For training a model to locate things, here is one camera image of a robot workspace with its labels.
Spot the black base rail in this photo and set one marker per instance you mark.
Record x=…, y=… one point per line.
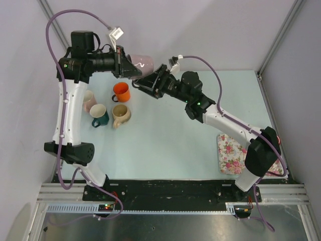
x=178, y=195

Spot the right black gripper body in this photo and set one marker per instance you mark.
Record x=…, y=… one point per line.
x=167, y=86

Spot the orange mug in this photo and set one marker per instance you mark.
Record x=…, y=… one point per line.
x=121, y=92

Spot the front aluminium frame rail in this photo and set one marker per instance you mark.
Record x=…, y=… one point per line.
x=270, y=193

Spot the aluminium frame post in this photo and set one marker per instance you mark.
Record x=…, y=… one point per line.
x=281, y=34
x=55, y=26

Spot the dark green mug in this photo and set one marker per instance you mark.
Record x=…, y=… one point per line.
x=100, y=115

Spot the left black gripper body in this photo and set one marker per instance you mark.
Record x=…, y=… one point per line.
x=119, y=58

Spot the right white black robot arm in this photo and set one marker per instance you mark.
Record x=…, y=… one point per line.
x=262, y=145

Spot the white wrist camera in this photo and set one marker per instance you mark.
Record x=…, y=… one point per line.
x=114, y=35
x=174, y=64

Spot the pink mug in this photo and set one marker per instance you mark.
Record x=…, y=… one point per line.
x=89, y=100

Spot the red round object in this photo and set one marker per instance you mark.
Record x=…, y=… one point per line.
x=279, y=139

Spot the cream mug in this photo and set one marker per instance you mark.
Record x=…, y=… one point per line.
x=121, y=114

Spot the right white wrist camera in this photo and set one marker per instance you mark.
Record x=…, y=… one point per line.
x=174, y=64

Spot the purple mug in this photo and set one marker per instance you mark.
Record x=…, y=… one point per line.
x=143, y=63

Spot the right aluminium frame post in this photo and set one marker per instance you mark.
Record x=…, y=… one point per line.
x=281, y=34

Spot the floral tray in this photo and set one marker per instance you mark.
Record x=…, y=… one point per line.
x=231, y=155

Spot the left aluminium frame post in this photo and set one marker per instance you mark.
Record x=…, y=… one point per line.
x=55, y=26

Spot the grey cable duct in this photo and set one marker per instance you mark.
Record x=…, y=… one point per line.
x=96, y=208

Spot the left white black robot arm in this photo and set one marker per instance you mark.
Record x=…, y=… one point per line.
x=74, y=70

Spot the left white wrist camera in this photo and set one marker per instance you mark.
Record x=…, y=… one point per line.
x=114, y=35

